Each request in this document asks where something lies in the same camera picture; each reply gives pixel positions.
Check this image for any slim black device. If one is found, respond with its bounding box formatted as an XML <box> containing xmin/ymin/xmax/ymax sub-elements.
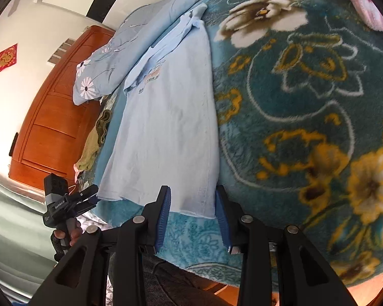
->
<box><xmin>8</xmin><ymin>132</ymin><xmax>19</xmax><ymax>157</ymax></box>

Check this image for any person's left hand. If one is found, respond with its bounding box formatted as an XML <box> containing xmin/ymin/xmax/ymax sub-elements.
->
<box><xmin>50</xmin><ymin>221</ymin><xmax>83</xmax><ymax>263</ymax></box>

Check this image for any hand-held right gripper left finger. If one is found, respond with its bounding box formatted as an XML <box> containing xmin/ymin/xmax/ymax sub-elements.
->
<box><xmin>27</xmin><ymin>185</ymin><xmax>173</xmax><ymax>306</ymax></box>

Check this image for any teal floral blanket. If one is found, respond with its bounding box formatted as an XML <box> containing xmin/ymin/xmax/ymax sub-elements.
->
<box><xmin>73</xmin><ymin>0</ymin><xmax>383</xmax><ymax>294</ymax></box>

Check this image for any light blue floral duvet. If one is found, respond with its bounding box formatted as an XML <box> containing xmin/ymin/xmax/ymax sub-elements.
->
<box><xmin>73</xmin><ymin>0</ymin><xmax>243</xmax><ymax>106</ymax></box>

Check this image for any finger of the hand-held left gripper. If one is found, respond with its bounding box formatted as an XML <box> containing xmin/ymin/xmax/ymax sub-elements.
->
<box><xmin>73</xmin><ymin>197</ymin><xmax>100</xmax><ymax>219</ymax></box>

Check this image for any wooden headboard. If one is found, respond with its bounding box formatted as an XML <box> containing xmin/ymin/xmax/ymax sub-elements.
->
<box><xmin>8</xmin><ymin>25</ymin><xmax>117</xmax><ymax>203</ymax></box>

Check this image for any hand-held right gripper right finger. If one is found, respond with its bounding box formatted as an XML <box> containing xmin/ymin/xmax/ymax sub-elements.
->
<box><xmin>214</xmin><ymin>184</ymin><xmax>355</xmax><ymax>306</ymax></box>

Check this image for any white floral cloth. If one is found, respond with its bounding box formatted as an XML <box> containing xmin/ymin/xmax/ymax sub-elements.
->
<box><xmin>75</xmin><ymin>212</ymin><xmax>111</xmax><ymax>230</ymax></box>

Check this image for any olive knit sweater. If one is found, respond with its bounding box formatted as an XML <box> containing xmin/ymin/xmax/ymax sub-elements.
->
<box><xmin>75</xmin><ymin>110</ymin><xmax>115</xmax><ymax>173</ymax></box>

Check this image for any light blue T-shirt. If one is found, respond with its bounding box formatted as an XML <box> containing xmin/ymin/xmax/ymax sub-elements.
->
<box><xmin>97</xmin><ymin>3</ymin><xmax>221</xmax><ymax>220</ymax></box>

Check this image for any red wall decoration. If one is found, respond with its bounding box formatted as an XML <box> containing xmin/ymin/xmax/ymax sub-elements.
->
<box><xmin>0</xmin><ymin>43</ymin><xmax>19</xmax><ymax>75</ymax></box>

